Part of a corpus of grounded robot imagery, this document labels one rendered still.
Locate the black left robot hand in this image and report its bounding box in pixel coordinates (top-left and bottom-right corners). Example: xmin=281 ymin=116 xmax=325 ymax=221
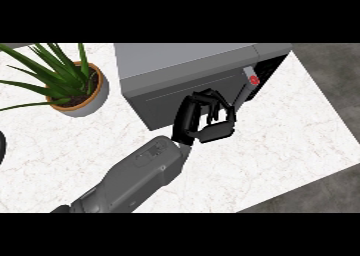
xmin=169 ymin=88 xmax=237 ymax=147

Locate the grey microwave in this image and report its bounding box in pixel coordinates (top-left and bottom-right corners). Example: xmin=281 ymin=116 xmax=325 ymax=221
xmin=113 ymin=43 xmax=293 ymax=132

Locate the green potted plant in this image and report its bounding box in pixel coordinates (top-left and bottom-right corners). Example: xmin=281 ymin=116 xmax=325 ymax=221
xmin=0 ymin=43 xmax=110 ymax=118

